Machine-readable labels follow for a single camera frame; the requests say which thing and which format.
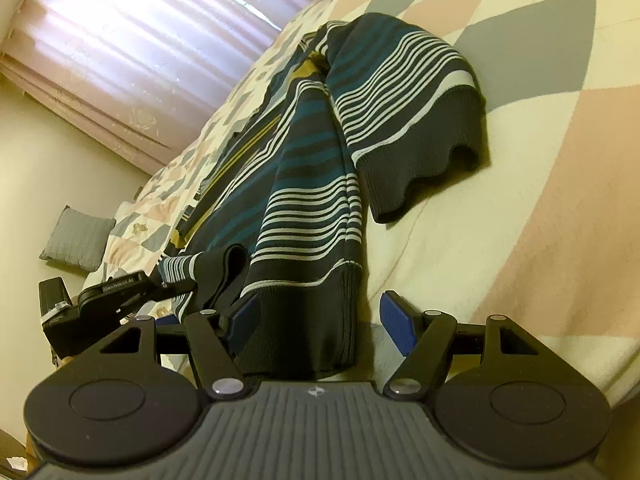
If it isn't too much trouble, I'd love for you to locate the checkered patchwork bed quilt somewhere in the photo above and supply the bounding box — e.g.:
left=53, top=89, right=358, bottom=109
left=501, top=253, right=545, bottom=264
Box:
left=88, top=0, right=639, bottom=404

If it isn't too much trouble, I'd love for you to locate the grey square cushion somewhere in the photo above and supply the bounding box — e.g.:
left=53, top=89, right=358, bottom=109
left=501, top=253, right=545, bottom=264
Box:
left=40, top=206, right=116, bottom=272

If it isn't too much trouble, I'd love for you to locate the striped knit sweater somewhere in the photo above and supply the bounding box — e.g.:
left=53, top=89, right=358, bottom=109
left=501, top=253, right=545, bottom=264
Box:
left=157, top=13, right=484, bottom=380

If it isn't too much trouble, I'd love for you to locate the pink sheer curtain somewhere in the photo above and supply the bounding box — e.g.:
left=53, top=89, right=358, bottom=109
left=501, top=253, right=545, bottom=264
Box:
left=1, top=0, right=314, bottom=174

